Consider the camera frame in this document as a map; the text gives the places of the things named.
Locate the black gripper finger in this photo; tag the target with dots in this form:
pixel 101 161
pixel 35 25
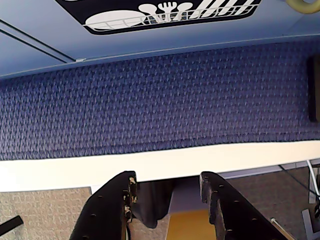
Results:
pixel 235 215
pixel 105 207

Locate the blue toy kitchen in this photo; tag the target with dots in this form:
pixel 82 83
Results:
pixel 150 35

